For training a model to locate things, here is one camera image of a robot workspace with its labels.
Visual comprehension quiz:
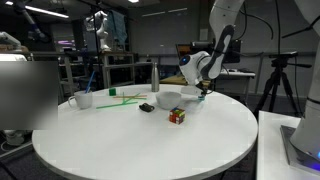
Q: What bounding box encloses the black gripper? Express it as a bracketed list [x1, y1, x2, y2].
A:
[181, 82, 208, 97]

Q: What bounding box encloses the small blue sanitizer bottle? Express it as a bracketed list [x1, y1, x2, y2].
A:
[198, 95, 205, 101]

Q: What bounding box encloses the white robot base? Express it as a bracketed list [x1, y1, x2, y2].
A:
[280, 0, 320, 176]

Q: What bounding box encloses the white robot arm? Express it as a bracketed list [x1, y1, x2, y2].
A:
[179, 0, 245, 97]

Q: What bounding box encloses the white bowl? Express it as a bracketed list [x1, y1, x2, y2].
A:
[156, 91, 182, 110]

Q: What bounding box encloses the steel water bottle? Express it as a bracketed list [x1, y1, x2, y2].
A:
[151, 63, 159, 92]

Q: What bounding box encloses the wooden side table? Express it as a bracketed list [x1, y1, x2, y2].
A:
[159, 74, 218, 90]

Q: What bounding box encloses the white background desk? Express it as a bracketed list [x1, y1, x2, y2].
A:
[214, 70, 255, 101]

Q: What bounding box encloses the multicoloured puzzle cube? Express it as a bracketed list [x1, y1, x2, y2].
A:
[169, 108, 185, 124]

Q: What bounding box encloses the black computer monitor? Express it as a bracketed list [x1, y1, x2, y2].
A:
[191, 38, 242, 65]

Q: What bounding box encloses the black folding hex key set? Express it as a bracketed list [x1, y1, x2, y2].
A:
[139, 103, 155, 112]

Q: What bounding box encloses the orange stick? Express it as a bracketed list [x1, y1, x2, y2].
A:
[112, 95, 147, 99]

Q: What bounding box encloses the long green stick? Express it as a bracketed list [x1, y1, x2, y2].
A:
[95, 101, 138, 109]

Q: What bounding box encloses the metal shelving rack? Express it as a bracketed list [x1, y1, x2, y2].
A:
[101, 51, 135, 89]

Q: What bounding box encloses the small green cube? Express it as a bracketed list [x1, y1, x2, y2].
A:
[109, 88, 117, 96]

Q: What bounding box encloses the blue hanging cloth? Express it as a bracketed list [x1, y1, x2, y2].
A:
[108, 10, 127, 45]

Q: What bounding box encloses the white side table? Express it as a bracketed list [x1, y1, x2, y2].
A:
[255, 110, 320, 180]

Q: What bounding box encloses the blue straw in mug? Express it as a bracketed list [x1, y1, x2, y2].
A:
[85, 71, 95, 93]

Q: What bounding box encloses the white mug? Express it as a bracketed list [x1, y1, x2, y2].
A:
[68, 91, 93, 109]

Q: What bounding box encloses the black camera tripod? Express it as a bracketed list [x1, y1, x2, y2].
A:
[253, 51, 300, 116]

